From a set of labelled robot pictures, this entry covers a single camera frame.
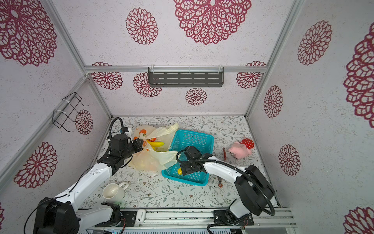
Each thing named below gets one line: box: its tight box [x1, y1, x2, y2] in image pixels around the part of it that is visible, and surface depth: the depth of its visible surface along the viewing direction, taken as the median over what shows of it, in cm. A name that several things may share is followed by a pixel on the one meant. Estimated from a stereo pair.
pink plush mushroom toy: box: [228, 138, 255, 160], surface depth 95 cm
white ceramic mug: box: [102, 181, 130, 204], surface depth 82 cm
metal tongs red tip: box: [216, 175, 224, 188], surface depth 87 cm
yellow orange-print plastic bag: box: [128, 122, 180, 173], surface depth 85 cm
